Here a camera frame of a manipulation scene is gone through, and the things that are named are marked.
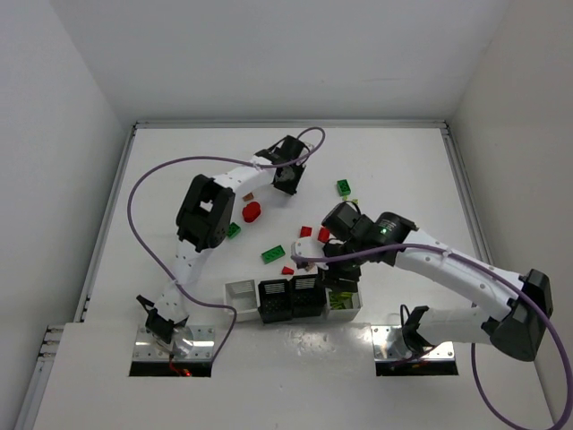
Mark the red round lego piece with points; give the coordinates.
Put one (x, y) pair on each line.
(251, 212)

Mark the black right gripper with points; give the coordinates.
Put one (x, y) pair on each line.
(341, 272)

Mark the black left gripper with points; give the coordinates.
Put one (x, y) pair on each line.
(287, 178)

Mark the green long lego brick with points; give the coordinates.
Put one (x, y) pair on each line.
(273, 254)

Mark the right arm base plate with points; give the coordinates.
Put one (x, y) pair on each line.
(390, 347)

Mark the lime square lego brick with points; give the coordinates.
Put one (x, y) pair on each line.
(341, 300)

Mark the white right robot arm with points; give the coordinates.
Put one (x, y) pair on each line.
(508, 307)

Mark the white bin far right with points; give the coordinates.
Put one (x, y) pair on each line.
(343, 315)

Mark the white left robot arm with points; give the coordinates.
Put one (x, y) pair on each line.
(203, 221)

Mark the white bin far left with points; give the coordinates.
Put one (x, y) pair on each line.
(242, 296)

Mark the black bin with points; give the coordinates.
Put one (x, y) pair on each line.
(276, 302)
(308, 299)

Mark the red rectangular lego brick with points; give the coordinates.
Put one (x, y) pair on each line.
(323, 235)

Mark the green upside-down lego brick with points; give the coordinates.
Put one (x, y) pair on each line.
(343, 187)

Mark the white bin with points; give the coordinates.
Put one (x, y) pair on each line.
(242, 296)
(343, 315)

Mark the red square lego brick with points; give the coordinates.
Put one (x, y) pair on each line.
(305, 231)

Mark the black bin left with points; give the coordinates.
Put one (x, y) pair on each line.
(276, 302)

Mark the black bin right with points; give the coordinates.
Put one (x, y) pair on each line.
(308, 299)

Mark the green square lego brick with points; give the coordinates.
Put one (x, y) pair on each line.
(233, 230)

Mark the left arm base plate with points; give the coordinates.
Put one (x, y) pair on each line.
(188, 344)

